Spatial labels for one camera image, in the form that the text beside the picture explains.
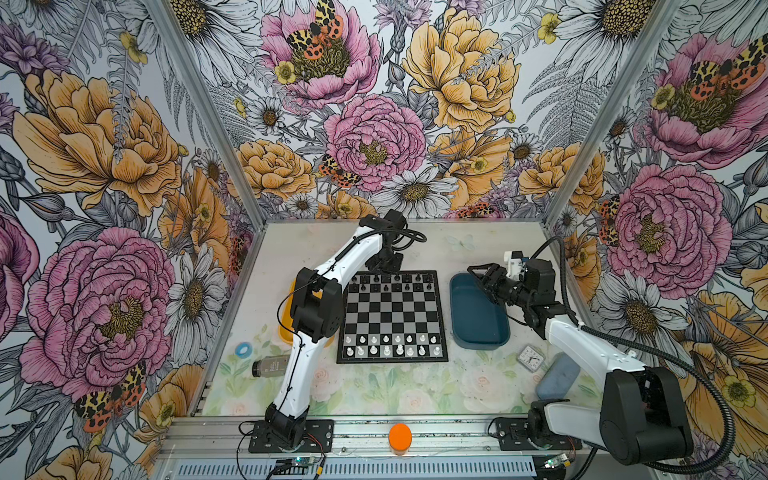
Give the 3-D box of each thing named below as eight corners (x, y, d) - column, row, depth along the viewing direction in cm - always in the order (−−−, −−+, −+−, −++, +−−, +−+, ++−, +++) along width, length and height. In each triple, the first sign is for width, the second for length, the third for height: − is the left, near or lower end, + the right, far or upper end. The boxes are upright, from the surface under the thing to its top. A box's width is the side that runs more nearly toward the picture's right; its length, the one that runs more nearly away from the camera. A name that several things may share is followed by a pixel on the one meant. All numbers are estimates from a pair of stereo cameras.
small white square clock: (514, 360, 88) (516, 357, 87) (524, 345, 91) (527, 342, 89) (534, 375, 85) (537, 372, 84) (544, 359, 88) (547, 356, 87)
